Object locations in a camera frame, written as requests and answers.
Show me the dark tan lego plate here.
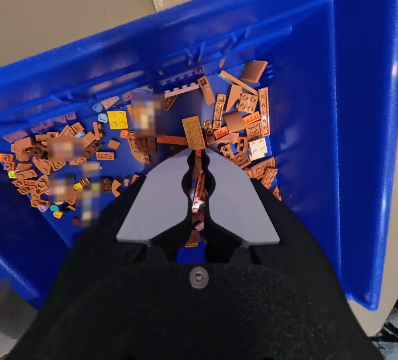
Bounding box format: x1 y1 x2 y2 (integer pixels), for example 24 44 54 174
182 115 206 150

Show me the reddish brown long lego plate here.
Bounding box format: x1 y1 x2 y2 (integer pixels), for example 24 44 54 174
191 175 209 214

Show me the blue plastic bin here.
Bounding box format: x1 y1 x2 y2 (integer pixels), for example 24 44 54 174
0 0 398 312

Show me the white square lego plate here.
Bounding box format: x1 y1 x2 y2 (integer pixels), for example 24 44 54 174
248 137 268 161

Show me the yellow square lego plate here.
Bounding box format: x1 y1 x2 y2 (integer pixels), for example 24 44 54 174
107 110 129 130

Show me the pile of brown lego pieces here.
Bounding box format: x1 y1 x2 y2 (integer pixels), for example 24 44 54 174
0 61 282 247

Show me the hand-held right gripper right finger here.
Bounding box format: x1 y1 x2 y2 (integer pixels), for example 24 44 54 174
201 148 281 247

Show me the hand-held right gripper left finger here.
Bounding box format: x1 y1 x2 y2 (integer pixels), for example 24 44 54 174
116 148 200 247

